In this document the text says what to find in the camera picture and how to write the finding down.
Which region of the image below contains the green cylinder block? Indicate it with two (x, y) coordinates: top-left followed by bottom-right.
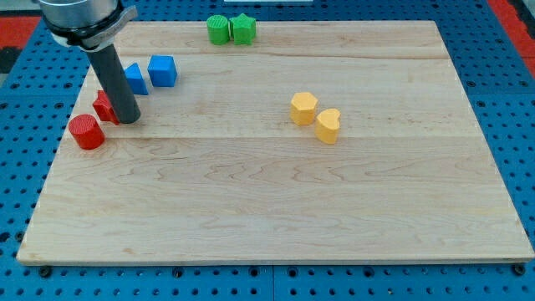
(206, 15), (230, 45)

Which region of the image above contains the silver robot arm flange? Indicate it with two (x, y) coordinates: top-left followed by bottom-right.
(38, 0), (138, 52)

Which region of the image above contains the green star block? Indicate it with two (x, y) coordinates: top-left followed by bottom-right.
(230, 13), (256, 45)

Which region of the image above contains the blue triangle block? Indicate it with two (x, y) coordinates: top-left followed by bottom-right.
(125, 63), (149, 95)

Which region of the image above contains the blue cube block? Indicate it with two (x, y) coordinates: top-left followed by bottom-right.
(147, 55), (178, 87)

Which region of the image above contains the yellow hexagon block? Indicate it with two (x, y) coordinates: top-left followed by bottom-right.
(290, 92), (318, 125)

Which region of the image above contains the red star block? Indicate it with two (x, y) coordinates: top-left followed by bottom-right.
(92, 90), (120, 125)

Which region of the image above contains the light wooden board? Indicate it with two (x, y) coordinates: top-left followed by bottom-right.
(17, 21), (534, 266)

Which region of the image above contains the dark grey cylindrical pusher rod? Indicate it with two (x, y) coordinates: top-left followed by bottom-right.
(87, 44), (140, 124)

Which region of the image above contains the red cylinder block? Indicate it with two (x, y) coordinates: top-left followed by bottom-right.
(68, 114), (105, 150)

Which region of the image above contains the yellow heart block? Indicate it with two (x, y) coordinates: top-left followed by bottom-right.
(314, 108), (341, 145)

